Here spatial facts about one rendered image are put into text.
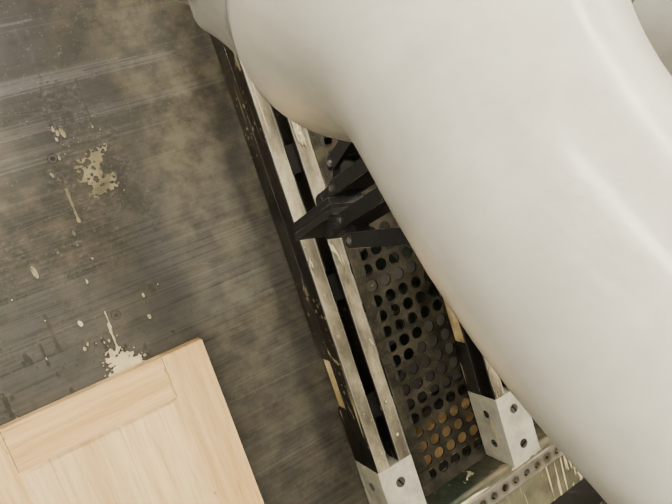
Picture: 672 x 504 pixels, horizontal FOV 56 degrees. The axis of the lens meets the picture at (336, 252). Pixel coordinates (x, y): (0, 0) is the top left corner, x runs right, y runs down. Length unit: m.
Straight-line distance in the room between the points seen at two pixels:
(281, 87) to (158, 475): 0.78
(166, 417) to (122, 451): 0.07
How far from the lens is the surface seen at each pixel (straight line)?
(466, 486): 1.13
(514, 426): 1.12
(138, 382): 0.86
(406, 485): 1.01
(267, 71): 0.16
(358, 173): 0.46
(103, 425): 0.87
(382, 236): 0.44
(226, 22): 0.16
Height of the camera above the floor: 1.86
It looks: 40 degrees down
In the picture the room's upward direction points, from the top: straight up
